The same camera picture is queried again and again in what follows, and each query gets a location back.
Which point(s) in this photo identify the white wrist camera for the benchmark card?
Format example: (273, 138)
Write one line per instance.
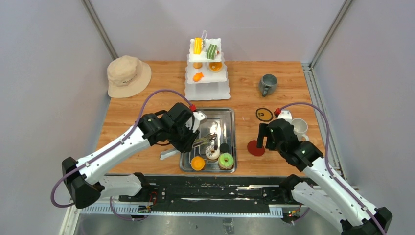
(284, 114)
(197, 118)

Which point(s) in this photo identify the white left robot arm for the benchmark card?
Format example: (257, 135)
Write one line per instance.
(86, 179)

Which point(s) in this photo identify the green glazed donut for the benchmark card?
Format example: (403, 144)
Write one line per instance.
(226, 161)

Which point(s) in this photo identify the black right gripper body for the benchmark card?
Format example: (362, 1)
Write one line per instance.
(272, 144)

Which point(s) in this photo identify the yellow cake slice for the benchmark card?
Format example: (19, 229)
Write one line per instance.
(198, 45)

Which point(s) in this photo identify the metal tray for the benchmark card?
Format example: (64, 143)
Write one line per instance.
(219, 121)

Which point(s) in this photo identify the white cup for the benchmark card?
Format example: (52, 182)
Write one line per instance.
(300, 129)

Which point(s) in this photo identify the beige bucket hat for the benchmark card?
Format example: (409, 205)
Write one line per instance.
(127, 76)

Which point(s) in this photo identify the orange glazed donut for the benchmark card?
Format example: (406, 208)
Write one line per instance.
(215, 66)

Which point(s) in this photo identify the metal tongs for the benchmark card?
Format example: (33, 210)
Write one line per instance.
(198, 142)

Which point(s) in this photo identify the grey metal mug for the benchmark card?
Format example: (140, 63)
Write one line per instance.
(267, 85)

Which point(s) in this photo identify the tan round biscuit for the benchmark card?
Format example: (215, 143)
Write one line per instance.
(197, 65)

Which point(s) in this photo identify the green striped cake slice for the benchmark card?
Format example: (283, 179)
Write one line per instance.
(211, 52)

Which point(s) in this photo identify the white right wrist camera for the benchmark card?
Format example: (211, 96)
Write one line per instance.
(284, 114)

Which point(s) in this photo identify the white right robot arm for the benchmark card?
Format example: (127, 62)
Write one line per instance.
(341, 205)

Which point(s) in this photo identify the white three-tier dessert stand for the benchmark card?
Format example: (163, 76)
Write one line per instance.
(214, 85)

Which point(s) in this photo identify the white chocolate drizzle donut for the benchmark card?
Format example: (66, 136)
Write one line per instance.
(212, 152)

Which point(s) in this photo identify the black round cookie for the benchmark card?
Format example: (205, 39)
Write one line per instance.
(224, 148)

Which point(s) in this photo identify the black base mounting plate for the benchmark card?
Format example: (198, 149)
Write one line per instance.
(215, 194)

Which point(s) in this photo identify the orange fish cookie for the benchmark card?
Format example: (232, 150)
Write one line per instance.
(197, 77)

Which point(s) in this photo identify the yellow black round coaster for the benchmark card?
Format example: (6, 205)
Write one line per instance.
(264, 114)

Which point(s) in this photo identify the red round coaster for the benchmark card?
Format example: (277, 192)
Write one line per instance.
(253, 149)

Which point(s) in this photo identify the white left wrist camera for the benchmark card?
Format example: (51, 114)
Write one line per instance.
(197, 118)

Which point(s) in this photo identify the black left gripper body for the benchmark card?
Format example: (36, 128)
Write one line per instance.
(182, 138)

